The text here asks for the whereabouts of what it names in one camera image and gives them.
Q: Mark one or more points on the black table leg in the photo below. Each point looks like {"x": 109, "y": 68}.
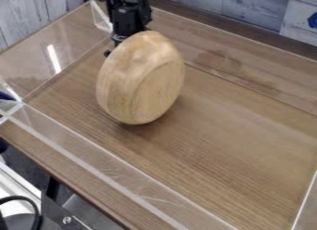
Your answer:
{"x": 52, "y": 188}

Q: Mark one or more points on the clear acrylic corner bracket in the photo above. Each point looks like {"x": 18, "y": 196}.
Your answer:
{"x": 100, "y": 18}

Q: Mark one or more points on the brown wooden bowl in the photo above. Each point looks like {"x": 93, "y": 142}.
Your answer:
{"x": 140, "y": 78}

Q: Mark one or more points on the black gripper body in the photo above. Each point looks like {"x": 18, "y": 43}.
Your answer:
{"x": 116, "y": 39}

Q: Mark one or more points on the metal plate with screw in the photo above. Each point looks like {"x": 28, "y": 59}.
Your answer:
{"x": 56, "y": 218}

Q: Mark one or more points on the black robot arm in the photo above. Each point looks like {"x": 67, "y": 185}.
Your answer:
{"x": 128, "y": 16}

